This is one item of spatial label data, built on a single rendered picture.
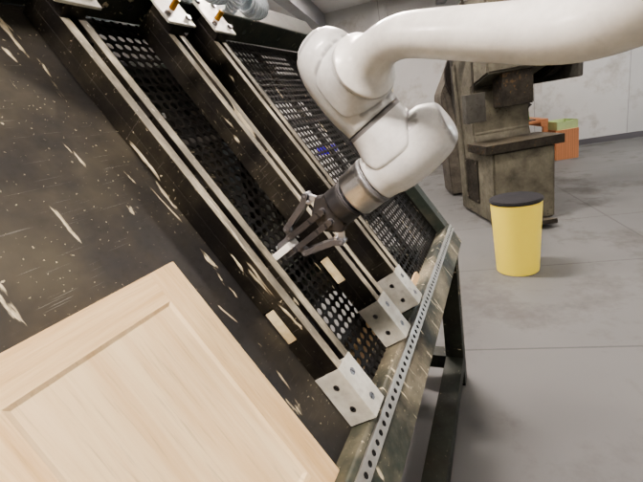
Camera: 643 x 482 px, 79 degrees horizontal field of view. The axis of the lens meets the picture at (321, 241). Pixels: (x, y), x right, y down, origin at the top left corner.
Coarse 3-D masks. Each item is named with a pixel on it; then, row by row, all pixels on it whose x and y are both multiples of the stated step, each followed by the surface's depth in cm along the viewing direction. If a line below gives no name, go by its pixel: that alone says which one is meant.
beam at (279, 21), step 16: (0, 0) 76; (16, 0) 78; (112, 0) 93; (128, 0) 96; (144, 0) 99; (96, 16) 94; (112, 16) 97; (128, 16) 100; (192, 16) 116; (224, 16) 126; (240, 16) 133; (272, 16) 157; (288, 16) 173; (240, 32) 140; (256, 32) 147; (272, 32) 155; (288, 32) 164; (304, 32) 178; (288, 48) 177
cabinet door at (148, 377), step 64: (64, 320) 52; (128, 320) 59; (192, 320) 66; (0, 384) 44; (64, 384) 49; (128, 384) 54; (192, 384) 61; (256, 384) 69; (0, 448) 42; (64, 448) 46; (128, 448) 50; (192, 448) 56; (256, 448) 63; (320, 448) 71
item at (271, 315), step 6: (270, 312) 80; (270, 318) 81; (276, 318) 80; (276, 324) 80; (282, 324) 80; (282, 330) 80; (288, 330) 80; (282, 336) 81; (288, 336) 80; (288, 342) 81
